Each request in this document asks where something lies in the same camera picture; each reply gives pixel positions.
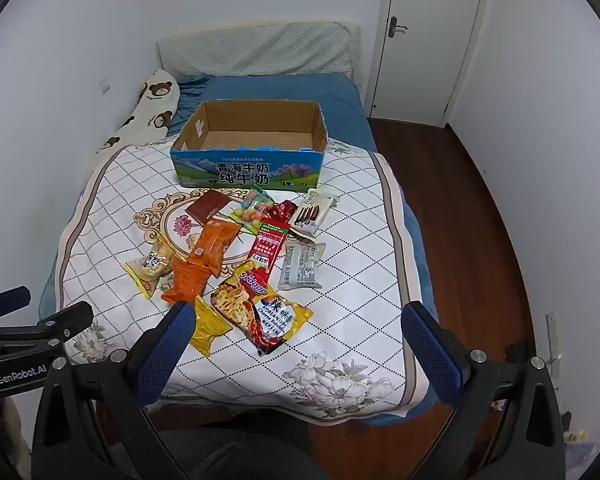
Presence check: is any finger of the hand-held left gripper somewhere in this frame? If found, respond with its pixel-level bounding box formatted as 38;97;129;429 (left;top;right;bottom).
0;301;95;361
0;286;32;328

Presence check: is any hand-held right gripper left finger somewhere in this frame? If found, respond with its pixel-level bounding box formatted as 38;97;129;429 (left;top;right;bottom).
32;300;198;480

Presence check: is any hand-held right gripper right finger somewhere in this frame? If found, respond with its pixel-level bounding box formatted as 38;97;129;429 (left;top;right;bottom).
401;300;566;480

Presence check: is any plain yellow snack packet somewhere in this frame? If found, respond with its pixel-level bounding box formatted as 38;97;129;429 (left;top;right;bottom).
189;296;232;357

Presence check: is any orange snack packet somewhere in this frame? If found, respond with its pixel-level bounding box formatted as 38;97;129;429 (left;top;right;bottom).
186;220;242;277
160;257;216;303

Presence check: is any yellow cracker packet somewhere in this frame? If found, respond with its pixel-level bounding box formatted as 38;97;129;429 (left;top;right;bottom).
124;237;176;300

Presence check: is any instant noodle packet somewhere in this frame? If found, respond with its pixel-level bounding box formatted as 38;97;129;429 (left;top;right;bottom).
210;260;314;357

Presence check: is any long red sausage packet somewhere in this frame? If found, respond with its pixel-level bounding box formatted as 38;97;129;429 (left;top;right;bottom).
249;219;288;266

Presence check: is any brown snack packet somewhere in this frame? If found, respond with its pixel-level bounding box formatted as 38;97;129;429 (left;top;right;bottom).
185;190;233;223

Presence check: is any grey white snack packet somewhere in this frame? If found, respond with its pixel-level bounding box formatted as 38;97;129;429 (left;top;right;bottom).
278;241;327;291

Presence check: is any colourful candy bag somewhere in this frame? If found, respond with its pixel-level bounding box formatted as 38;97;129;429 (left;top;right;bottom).
230;187;276;233

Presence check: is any cream snack packet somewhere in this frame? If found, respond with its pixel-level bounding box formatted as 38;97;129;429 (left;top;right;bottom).
286;225;318;245

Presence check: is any white chocolate stick packet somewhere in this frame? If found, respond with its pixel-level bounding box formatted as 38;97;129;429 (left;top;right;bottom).
290;188;341;235

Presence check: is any small red snack packet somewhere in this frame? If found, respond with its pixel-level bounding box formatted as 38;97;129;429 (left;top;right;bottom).
267;200;298;223

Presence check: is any printed cardboard box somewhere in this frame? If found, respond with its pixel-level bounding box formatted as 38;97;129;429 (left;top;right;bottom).
170;100;329;192

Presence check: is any bear print pillow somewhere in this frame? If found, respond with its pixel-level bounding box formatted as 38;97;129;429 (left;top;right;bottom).
97;67;182;156

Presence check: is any blue bed sheet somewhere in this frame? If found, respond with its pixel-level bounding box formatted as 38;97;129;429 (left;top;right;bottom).
39;72;438;426

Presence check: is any white door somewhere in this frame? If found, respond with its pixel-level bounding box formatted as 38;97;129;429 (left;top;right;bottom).
367;0;488;128

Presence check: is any grey textured pillow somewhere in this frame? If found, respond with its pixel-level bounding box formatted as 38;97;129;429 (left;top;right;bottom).
157;21;359;81

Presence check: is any wall socket with plug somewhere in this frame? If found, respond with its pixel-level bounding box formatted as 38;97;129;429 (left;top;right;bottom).
545;312;563;361

